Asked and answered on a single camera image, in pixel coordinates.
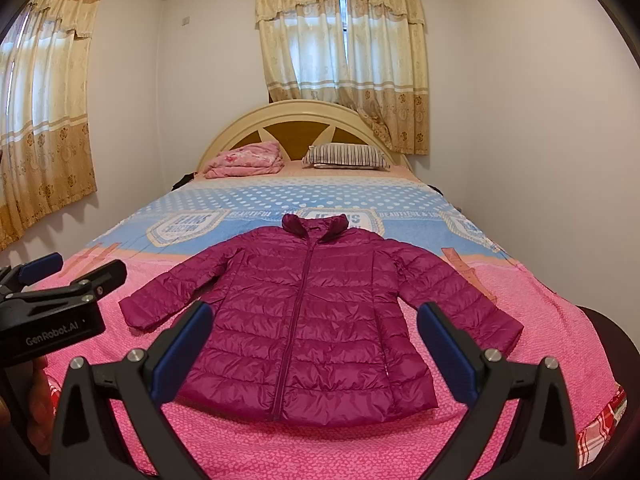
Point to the cream wooden headboard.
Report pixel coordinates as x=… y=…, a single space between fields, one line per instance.
x=296 y=125

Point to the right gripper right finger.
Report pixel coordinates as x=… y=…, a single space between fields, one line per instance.
x=541 y=441

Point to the beige window curtain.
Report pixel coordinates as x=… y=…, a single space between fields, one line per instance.
x=46 y=161
x=366 y=55

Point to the folded pink blanket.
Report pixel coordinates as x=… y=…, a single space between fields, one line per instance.
x=247 y=161

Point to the beige window curtain left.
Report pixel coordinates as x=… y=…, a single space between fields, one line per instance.
x=46 y=161

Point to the person's left hand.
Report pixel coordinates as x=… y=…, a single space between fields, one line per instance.
x=37 y=399

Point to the striped pillow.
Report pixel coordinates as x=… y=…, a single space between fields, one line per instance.
x=346 y=155

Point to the magenta puffer jacket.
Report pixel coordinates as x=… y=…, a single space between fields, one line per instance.
x=308 y=323

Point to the beige window curtain centre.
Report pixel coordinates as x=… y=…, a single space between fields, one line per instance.
x=366 y=55

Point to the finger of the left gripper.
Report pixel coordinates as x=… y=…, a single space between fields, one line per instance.
x=16 y=278
x=96 y=284

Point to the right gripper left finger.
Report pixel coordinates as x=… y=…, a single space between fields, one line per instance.
x=87 y=442

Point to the pink and blue bedspread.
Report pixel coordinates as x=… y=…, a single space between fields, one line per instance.
x=204 y=213

